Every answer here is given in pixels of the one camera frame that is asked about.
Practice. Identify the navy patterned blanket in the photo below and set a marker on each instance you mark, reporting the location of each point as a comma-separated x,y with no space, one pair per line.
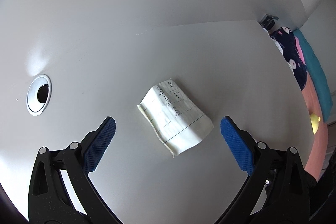
286,43

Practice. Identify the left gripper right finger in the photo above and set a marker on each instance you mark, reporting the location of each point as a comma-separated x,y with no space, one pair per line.
277,189

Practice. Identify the pink bed sheet mattress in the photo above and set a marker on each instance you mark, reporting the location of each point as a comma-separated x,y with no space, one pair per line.
320,133

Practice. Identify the yellow plush duck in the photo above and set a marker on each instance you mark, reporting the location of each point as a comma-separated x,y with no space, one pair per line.
315,120

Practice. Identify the teal pillow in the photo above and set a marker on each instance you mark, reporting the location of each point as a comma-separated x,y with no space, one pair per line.
317,75

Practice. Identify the white paper sheet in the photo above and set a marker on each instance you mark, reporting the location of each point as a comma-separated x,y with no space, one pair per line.
178,123

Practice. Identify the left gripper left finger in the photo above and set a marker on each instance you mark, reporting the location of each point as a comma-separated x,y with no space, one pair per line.
49,201

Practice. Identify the silver cable grommet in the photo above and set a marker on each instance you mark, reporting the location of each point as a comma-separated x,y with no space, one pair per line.
38,95

